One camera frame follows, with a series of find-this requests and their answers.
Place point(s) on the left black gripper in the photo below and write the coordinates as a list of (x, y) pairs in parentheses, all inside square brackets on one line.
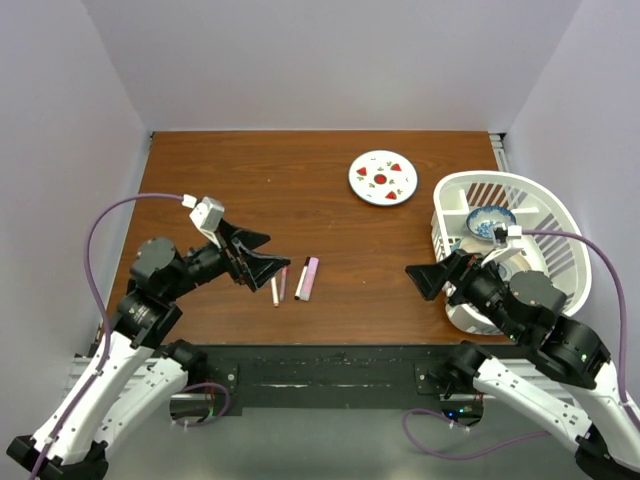
[(255, 269)]

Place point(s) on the white strawberry pattern plate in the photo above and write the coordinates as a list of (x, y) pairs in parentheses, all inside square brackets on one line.
[(383, 178)]

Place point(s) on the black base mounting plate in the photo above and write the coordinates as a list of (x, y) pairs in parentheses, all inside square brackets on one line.
[(240, 377)]

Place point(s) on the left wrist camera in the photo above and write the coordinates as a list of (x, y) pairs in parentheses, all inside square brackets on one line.
[(205, 214)]

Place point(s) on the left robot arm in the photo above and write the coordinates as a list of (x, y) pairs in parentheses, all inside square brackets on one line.
[(132, 373)]

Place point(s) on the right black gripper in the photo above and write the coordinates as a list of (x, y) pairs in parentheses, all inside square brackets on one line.
[(462, 266)]

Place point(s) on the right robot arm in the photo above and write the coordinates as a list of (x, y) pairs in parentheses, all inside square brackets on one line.
[(600, 427)]

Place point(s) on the white pen peach tip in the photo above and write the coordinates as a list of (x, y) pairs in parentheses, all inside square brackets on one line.
[(274, 292)]

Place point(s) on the white plastic dish rack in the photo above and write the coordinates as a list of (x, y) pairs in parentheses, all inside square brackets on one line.
[(566, 262)]

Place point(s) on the white pen black tip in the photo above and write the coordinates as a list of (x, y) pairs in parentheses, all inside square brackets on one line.
[(300, 283)]

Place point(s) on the blue white bowl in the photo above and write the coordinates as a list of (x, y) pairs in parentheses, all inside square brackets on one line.
[(481, 221)]

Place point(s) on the aluminium frame rail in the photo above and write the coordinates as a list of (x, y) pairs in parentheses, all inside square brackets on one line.
[(497, 144)]

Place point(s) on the pink pen red tip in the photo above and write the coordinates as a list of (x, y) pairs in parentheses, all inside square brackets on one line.
[(282, 290)]

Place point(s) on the pink highlighter pen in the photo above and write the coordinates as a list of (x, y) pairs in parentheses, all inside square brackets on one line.
[(309, 279)]

